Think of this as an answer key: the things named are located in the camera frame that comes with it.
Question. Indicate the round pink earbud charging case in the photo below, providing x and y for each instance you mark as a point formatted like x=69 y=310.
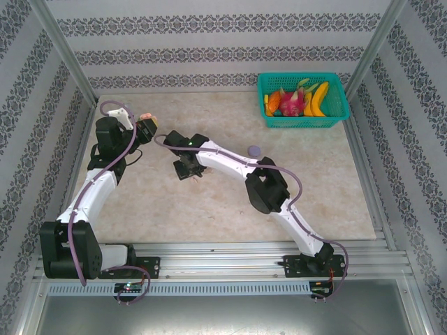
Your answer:
x=146 y=115

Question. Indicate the round purple earbud charging case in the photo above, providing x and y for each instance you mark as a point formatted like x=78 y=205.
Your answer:
x=254 y=150

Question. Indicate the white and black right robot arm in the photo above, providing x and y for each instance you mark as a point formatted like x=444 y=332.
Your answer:
x=227 y=160

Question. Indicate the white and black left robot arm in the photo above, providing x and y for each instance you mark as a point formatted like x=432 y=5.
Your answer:
x=91 y=195

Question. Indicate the yellow toy fruit slice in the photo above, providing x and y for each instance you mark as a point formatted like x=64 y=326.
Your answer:
x=266 y=108

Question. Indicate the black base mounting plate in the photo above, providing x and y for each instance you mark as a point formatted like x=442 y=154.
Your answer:
x=153 y=267
x=291 y=265

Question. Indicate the orange toy fruit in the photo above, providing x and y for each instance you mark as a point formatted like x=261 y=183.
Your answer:
x=274 y=102

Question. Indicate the pink toy dragon fruit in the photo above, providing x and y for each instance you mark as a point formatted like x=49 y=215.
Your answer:
x=291 y=103

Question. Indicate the small green circuit board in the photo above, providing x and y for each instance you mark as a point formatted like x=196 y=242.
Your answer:
x=321 y=290
x=128 y=287

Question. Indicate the yellow toy banana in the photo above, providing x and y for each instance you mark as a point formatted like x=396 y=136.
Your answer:
x=319 y=101

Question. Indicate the grey metal sheet panel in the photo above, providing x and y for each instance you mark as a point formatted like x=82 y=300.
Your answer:
x=223 y=317

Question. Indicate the teal plastic basket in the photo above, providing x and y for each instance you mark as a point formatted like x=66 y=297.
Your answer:
x=335 y=104

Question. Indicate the aluminium side rail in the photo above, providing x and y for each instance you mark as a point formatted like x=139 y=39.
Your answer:
x=73 y=167
x=365 y=174

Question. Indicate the aluminium frame post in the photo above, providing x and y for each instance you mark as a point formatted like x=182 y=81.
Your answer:
x=375 y=49
x=64 y=49

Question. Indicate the aluminium extrusion rail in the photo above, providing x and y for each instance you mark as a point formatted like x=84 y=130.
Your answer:
x=216 y=261

